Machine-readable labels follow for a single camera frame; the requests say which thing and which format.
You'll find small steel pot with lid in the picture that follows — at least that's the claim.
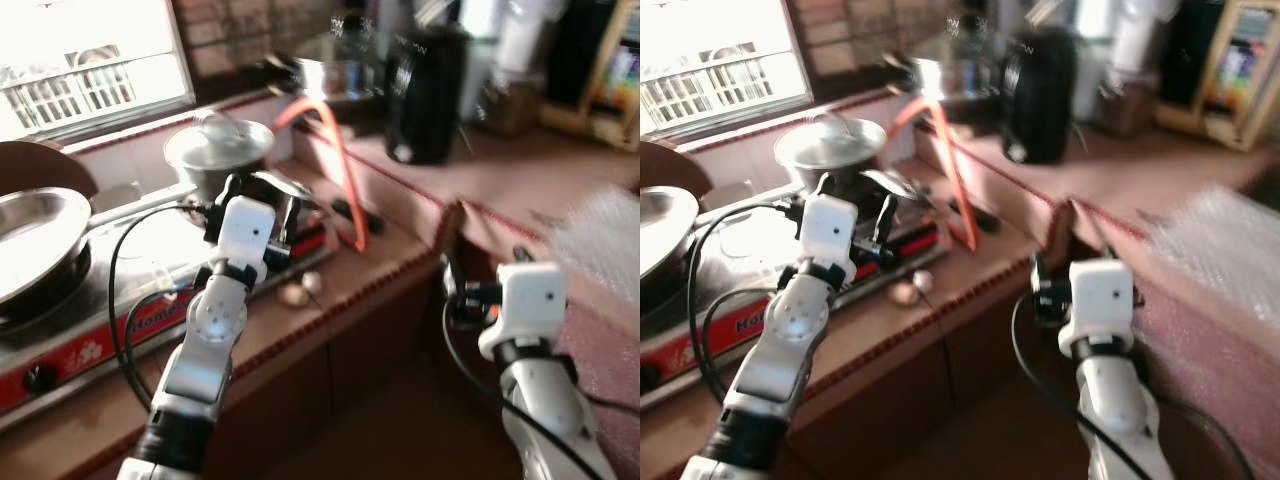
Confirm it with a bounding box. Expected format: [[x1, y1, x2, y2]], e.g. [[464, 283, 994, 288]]
[[162, 111, 279, 207], [772, 114, 890, 202]]

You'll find short black cylinder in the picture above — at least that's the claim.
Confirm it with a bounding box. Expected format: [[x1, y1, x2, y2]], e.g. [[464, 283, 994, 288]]
[[332, 197, 387, 234], [949, 199, 1002, 234]]

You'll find orange gas hose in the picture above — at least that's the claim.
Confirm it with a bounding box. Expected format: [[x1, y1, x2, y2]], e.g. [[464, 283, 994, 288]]
[[884, 94, 982, 252], [271, 94, 370, 254]]

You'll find clear bubble wrap sheet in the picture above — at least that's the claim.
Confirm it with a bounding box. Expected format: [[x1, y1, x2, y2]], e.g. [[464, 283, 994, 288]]
[[1139, 184, 1280, 302], [544, 184, 641, 302]]

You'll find brown round wooden board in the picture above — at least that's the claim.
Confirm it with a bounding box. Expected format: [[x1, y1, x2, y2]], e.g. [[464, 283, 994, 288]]
[[0, 139, 100, 202], [640, 139, 710, 197]]

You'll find black electric kettle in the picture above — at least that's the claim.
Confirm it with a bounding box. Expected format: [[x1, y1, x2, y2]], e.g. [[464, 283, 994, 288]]
[[999, 24, 1082, 167], [384, 24, 472, 167]]

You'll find steel gas stove red front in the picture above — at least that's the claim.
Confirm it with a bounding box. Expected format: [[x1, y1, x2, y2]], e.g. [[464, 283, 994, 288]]
[[640, 185, 952, 407], [0, 185, 337, 417]]

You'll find white plastic crate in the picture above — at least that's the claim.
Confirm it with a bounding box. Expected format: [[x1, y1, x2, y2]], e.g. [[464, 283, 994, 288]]
[[640, 49, 802, 127], [0, 49, 142, 127]]

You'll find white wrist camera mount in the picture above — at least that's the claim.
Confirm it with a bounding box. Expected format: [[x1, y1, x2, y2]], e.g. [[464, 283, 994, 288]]
[[1057, 257, 1137, 360], [797, 194, 860, 287], [477, 261, 569, 362], [214, 194, 277, 287]]

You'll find beige water ionizer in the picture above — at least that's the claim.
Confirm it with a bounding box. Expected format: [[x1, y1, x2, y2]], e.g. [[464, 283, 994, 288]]
[[1154, 0, 1280, 152], [539, 0, 641, 152]]

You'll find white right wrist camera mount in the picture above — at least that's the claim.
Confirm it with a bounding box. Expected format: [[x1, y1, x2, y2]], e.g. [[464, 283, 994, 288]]
[[1057, 257, 1137, 360], [477, 261, 569, 362]]

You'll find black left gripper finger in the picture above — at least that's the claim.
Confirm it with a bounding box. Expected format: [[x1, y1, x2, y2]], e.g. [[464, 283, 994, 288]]
[[270, 198, 307, 267], [203, 173, 243, 243], [862, 195, 901, 267], [785, 173, 823, 243]]

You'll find translucent white container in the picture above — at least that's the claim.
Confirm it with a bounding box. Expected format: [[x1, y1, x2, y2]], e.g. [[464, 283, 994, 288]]
[[494, 0, 557, 77], [1114, 0, 1182, 82]]

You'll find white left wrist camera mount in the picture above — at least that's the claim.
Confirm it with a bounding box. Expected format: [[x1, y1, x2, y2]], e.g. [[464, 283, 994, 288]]
[[797, 194, 860, 287], [214, 194, 277, 287]]

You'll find steel frying pan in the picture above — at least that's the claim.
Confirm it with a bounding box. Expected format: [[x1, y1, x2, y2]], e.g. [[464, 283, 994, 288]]
[[640, 184, 702, 292], [0, 186, 97, 307]]

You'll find brown filled jar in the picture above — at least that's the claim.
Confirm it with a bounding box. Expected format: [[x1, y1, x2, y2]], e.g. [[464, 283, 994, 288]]
[[477, 74, 547, 140], [1094, 74, 1162, 137]]

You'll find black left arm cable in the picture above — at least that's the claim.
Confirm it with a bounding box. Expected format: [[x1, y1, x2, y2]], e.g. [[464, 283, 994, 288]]
[[688, 203, 802, 402], [108, 203, 219, 412]]

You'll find barred window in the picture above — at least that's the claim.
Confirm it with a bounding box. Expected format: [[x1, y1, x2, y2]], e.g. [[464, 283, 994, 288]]
[[640, 0, 814, 137], [0, 0, 197, 142]]

